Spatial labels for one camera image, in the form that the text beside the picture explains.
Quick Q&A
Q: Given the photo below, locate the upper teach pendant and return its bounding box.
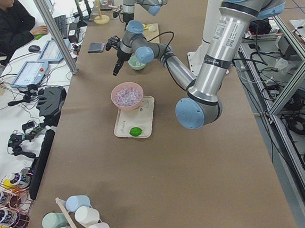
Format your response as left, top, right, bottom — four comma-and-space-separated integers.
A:
38, 40, 63, 63

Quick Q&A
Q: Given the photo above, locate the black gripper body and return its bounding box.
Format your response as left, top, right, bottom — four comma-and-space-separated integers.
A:
116, 43, 133, 64
122, 12, 134, 24

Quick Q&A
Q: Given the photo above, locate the grey folded cloth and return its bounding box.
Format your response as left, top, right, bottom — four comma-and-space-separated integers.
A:
87, 42, 106, 53

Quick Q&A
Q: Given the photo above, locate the black camera cable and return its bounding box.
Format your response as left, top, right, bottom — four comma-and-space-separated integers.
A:
145, 30, 177, 64

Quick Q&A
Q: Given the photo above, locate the mint green bowl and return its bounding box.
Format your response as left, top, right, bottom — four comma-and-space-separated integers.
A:
128, 55, 146, 71

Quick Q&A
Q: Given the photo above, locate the bamboo cutting board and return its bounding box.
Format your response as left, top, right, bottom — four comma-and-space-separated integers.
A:
143, 23, 160, 43

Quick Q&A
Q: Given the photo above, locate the white cup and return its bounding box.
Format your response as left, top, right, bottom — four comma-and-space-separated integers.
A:
75, 206, 100, 228

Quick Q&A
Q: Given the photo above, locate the pink bowl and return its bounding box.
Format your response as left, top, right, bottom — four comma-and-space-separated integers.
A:
110, 82, 144, 111

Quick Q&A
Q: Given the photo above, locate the clear ice cubes pile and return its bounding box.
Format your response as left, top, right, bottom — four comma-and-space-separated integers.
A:
113, 86, 143, 107

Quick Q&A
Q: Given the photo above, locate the beige rabbit tray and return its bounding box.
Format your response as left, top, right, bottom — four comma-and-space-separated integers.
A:
114, 96, 155, 138

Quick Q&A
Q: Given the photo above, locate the green lime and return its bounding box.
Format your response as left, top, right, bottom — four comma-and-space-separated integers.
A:
129, 126, 143, 137

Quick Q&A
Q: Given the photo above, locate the blue cup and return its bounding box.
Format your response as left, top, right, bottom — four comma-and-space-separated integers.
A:
65, 195, 91, 213

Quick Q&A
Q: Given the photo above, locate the seated person in black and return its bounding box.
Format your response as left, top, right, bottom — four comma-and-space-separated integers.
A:
0, 0, 48, 65

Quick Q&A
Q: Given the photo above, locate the lower teach pendant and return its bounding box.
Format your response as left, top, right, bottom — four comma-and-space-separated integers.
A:
11, 61, 49, 88

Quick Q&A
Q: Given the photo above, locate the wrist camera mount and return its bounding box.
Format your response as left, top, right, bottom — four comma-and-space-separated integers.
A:
105, 36, 121, 51
109, 5, 123, 18

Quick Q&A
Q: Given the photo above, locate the black keyboard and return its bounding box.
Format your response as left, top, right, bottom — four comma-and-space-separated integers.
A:
53, 15, 68, 39

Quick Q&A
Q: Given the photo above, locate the green cup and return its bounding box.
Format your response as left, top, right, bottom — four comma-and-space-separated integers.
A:
42, 212, 68, 228

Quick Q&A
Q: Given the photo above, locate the teach pendant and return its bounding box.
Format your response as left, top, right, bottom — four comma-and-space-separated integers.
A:
38, 40, 63, 63
11, 61, 49, 88

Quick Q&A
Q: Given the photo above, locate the black computer mouse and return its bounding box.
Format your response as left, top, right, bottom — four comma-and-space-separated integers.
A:
28, 45, 40, 53

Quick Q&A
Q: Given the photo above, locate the aluminium frame post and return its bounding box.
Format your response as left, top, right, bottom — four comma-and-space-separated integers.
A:
33, 0, 78, 75

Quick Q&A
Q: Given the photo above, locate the wooden mug tree stand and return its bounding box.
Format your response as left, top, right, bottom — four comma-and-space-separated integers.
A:
93, 0, 110, 25

